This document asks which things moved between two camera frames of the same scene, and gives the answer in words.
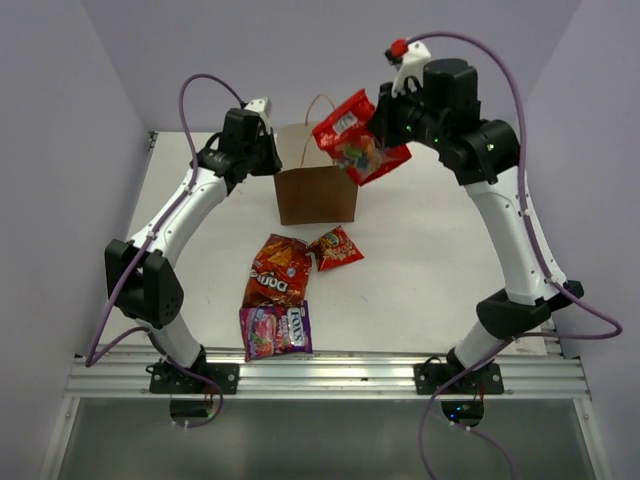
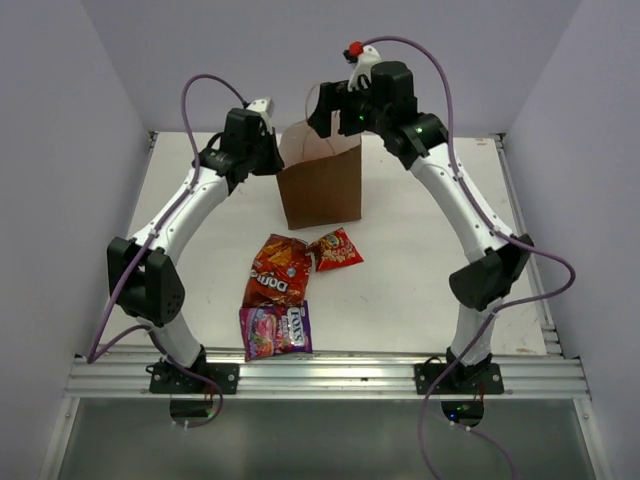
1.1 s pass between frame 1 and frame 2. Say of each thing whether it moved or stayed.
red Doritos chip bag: stayed
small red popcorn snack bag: stayed
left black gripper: stayed
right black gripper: moved
